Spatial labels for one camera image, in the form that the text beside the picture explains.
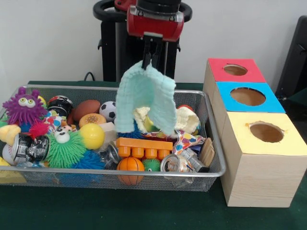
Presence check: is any shallow clear bin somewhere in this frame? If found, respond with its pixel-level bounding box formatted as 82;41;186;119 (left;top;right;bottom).
0;85;227;192

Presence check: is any small orange basketball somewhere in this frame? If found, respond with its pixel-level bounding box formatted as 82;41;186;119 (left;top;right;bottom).
117;157;145;186

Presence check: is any small brown football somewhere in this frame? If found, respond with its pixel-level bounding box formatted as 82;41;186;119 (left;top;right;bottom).
73;100;102;121

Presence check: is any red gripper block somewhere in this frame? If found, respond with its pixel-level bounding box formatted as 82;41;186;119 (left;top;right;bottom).
127;10;185;68

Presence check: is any crushed silver can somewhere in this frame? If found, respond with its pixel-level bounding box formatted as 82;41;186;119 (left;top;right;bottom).
161;153;195;174

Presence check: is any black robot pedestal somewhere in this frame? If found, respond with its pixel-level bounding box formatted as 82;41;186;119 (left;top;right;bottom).
93;0;192;82

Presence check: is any orange building block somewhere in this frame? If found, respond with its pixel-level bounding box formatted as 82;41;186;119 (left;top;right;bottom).
115;137;173;159

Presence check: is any cream yellow cloth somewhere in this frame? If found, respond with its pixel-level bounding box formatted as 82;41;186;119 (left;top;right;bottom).
133;104;200;135

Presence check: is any yellow ball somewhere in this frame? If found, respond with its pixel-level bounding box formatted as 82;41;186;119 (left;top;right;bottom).
79;124;106;150

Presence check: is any wooden box with three holes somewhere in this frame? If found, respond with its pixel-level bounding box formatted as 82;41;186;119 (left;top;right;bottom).
203;58;307;208

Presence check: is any small soccer ball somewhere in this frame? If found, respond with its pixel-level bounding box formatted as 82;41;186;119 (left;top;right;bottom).
99;101;117;123

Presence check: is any purple spiky monster toy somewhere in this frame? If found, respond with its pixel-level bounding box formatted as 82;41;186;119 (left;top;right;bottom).
2;87;48;126

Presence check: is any green spiky ball with eyes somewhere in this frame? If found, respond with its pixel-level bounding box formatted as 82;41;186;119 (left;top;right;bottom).
46;126;88;168

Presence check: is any light teal cloth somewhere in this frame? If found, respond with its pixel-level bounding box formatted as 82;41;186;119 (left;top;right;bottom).
114;60;177;136

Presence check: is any dark green table cloth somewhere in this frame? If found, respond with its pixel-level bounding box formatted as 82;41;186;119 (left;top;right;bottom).
0;80;307;230

